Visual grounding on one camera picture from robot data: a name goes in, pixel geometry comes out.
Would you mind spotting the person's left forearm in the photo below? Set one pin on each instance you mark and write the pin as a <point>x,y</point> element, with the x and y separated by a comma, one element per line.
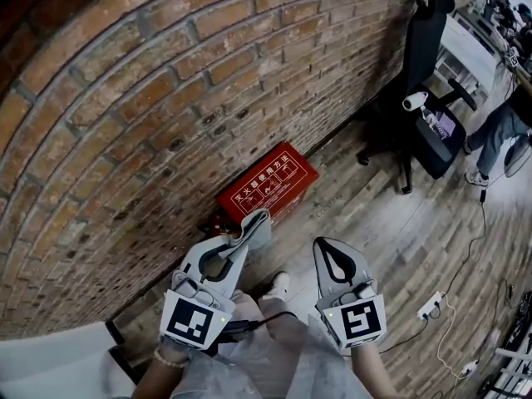
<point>160,380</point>

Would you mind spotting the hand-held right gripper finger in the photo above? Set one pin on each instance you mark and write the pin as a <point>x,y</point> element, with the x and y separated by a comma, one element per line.
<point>321,264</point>
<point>359,270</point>

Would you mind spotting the black bracket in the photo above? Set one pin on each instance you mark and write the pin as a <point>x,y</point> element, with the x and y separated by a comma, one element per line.
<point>126,366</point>
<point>115,331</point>

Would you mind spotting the person's light trousers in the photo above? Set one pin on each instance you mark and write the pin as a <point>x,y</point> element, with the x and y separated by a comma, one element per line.
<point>270,360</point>

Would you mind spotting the person's right forearm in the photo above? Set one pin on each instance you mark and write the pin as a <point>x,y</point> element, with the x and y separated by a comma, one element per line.
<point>372,372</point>

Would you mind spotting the grey round stool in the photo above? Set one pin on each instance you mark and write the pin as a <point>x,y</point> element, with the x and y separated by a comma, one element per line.
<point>518,156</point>

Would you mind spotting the white plug adapter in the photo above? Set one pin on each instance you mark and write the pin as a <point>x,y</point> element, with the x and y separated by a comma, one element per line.
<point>469,369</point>

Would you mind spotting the white panel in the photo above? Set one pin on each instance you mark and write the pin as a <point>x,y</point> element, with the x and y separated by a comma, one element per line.
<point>50,360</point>

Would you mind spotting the white power strip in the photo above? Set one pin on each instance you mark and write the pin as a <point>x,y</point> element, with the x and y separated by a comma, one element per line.
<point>430,306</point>

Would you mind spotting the white shoe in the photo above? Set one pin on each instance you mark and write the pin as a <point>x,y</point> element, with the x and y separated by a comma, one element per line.
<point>275,285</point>

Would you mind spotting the grey cloth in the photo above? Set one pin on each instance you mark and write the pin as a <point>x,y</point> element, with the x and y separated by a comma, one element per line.
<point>257,231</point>

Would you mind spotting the white table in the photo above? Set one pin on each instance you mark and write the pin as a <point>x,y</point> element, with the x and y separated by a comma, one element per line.
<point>469,48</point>

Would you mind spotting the red fire extinguisher box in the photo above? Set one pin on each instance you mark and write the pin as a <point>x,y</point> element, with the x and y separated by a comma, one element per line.
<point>270,181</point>

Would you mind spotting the white metal frame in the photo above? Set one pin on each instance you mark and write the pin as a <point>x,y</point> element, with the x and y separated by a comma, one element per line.
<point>517,372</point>

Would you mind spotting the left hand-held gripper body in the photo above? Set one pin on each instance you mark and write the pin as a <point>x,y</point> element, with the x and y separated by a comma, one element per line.
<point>185,322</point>

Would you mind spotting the clear plastic water bottle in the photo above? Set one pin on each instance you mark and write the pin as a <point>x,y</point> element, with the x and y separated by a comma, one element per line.
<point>432,121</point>

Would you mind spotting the purple packet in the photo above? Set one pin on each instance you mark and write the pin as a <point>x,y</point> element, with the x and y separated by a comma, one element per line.
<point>448,124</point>

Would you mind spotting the black office chair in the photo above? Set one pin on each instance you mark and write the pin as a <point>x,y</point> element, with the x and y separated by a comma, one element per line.
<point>428,35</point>

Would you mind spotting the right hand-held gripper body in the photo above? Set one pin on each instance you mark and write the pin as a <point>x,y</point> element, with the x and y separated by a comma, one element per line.
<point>359,320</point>

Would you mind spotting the white security camera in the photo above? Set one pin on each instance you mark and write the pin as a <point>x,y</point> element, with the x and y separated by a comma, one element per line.
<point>413,101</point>

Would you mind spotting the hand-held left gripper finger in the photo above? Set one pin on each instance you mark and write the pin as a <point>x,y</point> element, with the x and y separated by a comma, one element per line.
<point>232,279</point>
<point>193,264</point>

